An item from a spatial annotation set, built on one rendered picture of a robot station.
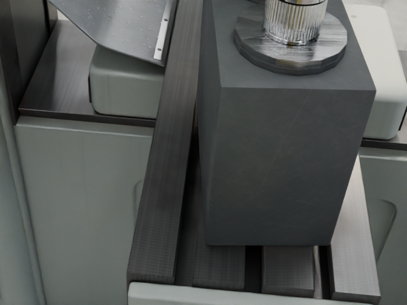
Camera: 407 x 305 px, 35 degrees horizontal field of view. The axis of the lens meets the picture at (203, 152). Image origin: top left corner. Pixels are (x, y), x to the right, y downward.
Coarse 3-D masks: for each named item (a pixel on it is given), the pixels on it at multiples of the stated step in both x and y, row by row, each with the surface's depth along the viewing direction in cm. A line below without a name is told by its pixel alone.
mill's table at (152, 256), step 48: (192, 0) 93; (192, 48) 84; (192, 96) 77; (192, 144) 74; (144, 192) 65; (192, 192) 69; (144, 240) 61; (192, 240) 64; (336, 240) 62; (144, 288) 58; (192, 288) 58; (240, 288) 58; (288, 288) 58; (336, 288) 58
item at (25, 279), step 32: (0, 0) 92; (32, 0) 109; (0, 32) 93; (32, 32) 111; (0, 64) 96; (32, 64) 113; (0, 96) 99; (0, 128) 103; (0, 160) 106; (0, 192) 110; (0, 224) 114; (0, 256) 120; (32, 256) 126; (0, 288) 126; (32, 288) 131
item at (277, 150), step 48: (240, 0) 57; (336, 0) 58; (240, 48) 51; (288, 48) 50; (336, 48) 50; (240, 96) 48; (288, 96) 49; (336, 96) 49; (240, 144) 52; (288, 144) 52; (336, 144) 52; (240, 192) 56; (288, 192) 56; (336, 192) 56; (240, 240) 60; (288, 240) 60
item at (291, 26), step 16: (272, 0) 49; (288, 0) 48; (304, 0) 47; (320, 0) 48; (272, 16) 49; (288, 16) 48; (304, 16) 48; (320, 16) 49; (272, 32) 50; (288, 32) 49; (304, 32) 49; (320, 32) 51
